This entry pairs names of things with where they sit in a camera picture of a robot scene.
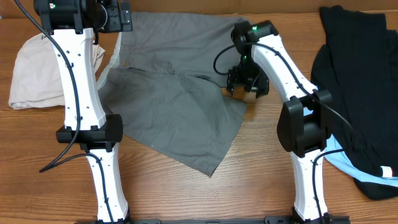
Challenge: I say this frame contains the black garment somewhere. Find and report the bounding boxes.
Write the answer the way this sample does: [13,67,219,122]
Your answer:
[311,6,397,200]

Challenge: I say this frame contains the beige folded garment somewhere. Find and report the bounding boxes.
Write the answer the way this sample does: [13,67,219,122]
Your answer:
[8,32,106,110]

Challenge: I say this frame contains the light blue garment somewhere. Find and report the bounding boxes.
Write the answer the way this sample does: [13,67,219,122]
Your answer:
[303,86,398,188]

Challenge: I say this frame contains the grey shorts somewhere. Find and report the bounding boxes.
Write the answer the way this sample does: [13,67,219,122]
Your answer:
[99,12,247,176]

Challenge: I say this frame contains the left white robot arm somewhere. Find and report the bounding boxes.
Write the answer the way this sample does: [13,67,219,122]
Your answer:
[34,0,132,223]

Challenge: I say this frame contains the cardboard backboard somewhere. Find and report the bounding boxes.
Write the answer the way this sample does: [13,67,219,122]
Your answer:
[0,0,398,19]

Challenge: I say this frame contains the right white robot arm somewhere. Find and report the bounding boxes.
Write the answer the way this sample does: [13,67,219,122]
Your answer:
[226,21,332,223]

